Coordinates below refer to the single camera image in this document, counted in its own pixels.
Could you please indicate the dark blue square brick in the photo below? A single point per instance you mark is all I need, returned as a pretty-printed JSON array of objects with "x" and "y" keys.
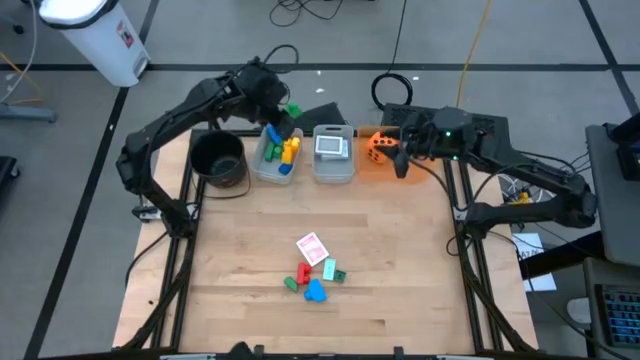
[{"x": 285, "y": 169}]

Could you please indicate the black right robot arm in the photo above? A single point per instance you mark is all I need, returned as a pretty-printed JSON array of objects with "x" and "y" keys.
[{"x": 530, "y": 175}]

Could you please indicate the red toy block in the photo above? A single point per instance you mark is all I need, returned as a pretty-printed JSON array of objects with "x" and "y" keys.
[{"x": 304, "y": 273}]

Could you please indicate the black jack-o-lantern bucket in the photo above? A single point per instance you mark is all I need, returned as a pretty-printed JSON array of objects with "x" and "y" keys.
[{"x": 220, "y": 160}]

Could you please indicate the black perforated panel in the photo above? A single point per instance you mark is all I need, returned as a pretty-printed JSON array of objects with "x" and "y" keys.
[{"x": 492, "y": 125}]

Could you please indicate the yellow stepped block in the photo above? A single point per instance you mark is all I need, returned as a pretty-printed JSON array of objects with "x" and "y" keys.
[{"x": 296, "y": 145}]

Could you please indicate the orange foam die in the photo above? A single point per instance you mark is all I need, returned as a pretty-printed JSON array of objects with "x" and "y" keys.
[{"x": 380, "y": 155}]

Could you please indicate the green two-by-four brick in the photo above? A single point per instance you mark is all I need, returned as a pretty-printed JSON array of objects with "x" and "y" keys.
[{"x": 278, "y": 151}]

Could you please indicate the grey clear-cased card deck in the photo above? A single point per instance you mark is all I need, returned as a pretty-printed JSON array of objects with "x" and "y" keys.
[{"x": 345, "y": 157}]

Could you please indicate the black wedge panel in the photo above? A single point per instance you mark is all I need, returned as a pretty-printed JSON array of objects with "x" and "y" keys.
[{"x": 325, "y": 117}]

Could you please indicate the blue single-stud block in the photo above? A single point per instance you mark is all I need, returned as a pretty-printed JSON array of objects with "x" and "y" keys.
[{"x": 273, "y": 135}]

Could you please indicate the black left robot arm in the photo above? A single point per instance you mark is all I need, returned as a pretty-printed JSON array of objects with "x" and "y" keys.
[{"x": 165, "y": 125}]

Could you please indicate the black floor object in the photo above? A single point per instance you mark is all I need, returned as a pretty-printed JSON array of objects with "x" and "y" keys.
[{"x": 7, "y": 167}]

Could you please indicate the white rounded desk object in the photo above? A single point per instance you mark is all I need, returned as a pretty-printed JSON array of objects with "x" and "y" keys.
[{"x": 580, "y": 311}]

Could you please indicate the backlit keyboard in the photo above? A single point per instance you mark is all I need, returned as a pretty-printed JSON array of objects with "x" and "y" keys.
[{"x": 622, "y": 315}]

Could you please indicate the pink playing card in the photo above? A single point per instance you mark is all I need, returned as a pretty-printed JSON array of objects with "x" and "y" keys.
[{"x": 312, "y": 248}]

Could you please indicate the grey stand base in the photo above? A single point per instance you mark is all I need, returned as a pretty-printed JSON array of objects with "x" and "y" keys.
[{"x": 27, "y": 112}]

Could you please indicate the dark green toy block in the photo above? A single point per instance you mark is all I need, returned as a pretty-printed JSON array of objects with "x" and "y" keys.
[{"x": 291, "y": 284}]

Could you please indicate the large light blue block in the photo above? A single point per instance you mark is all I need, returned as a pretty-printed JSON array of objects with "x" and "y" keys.
[{"x": 316, "y": 291}]

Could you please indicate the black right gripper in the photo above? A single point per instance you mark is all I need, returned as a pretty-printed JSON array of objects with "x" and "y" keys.
[{"x": 440, "y": 135}]

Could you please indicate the black desk device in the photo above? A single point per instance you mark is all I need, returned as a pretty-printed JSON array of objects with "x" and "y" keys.
[{"x": 627, "y": 150}]

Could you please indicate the white paper sheet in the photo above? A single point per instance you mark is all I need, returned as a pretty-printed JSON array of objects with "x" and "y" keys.
[{"x": 530, "y": 245}]

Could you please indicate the light cyan flat brick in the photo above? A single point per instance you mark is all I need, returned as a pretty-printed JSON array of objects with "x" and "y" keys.
[{"x": 329, "y": 269}]

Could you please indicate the white trash can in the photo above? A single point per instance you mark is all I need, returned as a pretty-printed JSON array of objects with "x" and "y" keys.
[{"x": 95, "y": 35}]

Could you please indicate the orange plastic storage bin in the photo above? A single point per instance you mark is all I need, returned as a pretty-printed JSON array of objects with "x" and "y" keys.
[{"x": 385, "y": 172}]

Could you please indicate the grey plastic storage bin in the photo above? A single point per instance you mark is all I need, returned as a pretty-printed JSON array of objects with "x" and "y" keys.
[
  {"x": 260, "y": 172},
  {"x": 332, "y": 172}
]

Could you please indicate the silver metal bracket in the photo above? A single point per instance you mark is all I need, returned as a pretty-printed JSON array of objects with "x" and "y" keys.
[
  {"x": 145, "y": 214},
  {"x": 460, "y": 214}
]

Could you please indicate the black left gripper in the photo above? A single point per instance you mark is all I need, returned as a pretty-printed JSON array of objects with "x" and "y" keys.
[{"x": 260, "y": 92}]

